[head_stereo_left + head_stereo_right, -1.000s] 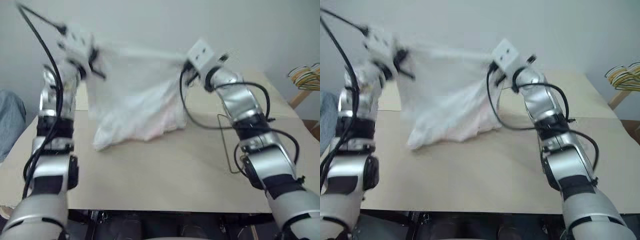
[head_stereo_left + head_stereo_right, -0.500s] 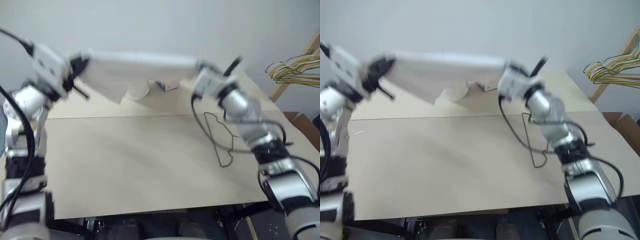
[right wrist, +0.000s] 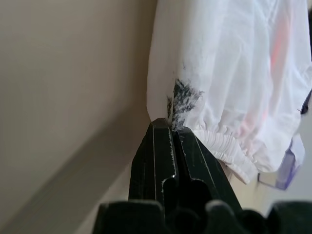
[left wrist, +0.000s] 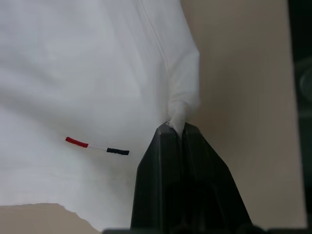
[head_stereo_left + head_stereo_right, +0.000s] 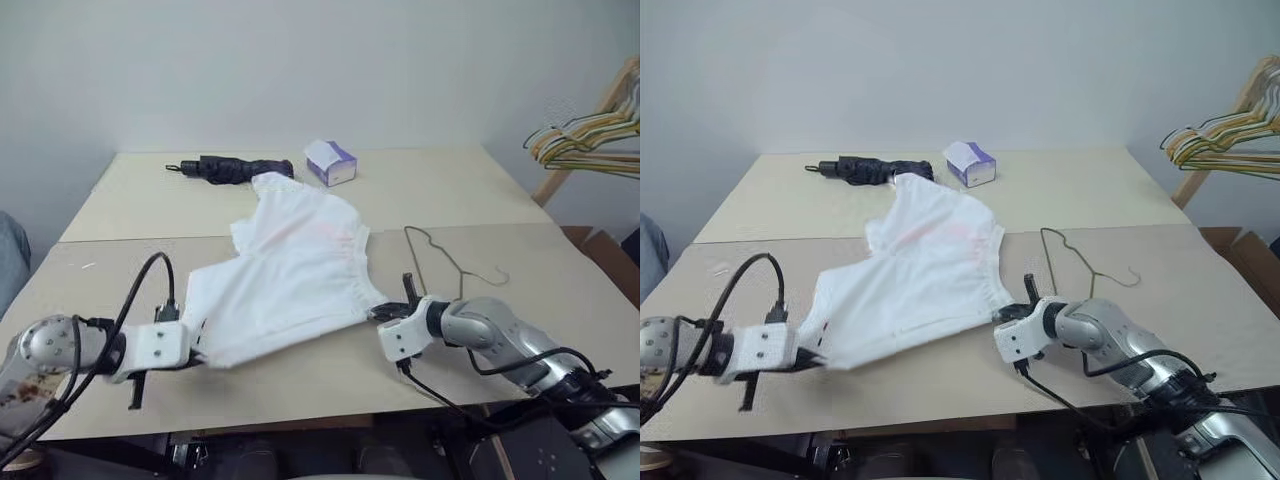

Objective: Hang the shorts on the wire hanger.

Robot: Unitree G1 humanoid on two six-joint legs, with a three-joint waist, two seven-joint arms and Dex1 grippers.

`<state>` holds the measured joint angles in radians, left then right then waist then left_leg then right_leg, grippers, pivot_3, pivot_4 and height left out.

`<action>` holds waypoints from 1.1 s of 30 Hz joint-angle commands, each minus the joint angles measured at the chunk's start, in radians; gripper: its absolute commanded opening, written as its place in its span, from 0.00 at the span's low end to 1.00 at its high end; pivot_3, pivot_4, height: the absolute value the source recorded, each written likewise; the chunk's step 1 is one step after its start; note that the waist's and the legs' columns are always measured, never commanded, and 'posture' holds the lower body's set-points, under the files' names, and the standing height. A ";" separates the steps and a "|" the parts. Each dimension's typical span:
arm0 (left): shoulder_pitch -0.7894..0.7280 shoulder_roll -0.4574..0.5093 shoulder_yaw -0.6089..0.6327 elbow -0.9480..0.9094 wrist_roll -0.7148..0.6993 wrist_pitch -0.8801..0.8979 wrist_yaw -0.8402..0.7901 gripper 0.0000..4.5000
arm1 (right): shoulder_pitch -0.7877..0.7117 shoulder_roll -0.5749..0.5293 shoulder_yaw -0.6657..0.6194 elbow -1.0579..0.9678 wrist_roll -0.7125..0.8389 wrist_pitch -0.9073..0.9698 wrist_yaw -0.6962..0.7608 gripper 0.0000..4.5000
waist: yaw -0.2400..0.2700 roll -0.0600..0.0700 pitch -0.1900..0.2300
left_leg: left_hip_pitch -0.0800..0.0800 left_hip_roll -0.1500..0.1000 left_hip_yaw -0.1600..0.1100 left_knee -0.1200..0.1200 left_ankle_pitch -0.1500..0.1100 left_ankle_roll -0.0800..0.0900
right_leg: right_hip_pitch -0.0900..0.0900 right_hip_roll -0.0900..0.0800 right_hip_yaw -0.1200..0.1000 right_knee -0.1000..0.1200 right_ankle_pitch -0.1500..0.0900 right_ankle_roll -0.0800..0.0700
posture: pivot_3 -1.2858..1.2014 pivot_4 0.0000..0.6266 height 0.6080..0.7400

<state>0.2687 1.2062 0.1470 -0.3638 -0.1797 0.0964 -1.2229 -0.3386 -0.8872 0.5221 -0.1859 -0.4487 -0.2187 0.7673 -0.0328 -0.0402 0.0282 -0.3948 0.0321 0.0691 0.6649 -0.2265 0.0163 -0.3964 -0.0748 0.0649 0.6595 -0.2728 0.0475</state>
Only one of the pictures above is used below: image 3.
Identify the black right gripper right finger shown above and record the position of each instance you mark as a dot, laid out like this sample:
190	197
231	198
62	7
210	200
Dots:
202	165

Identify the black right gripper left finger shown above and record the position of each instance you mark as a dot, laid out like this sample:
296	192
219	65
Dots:
152	161

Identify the white shorts with elastic waistband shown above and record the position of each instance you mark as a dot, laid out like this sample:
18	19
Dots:
226	73

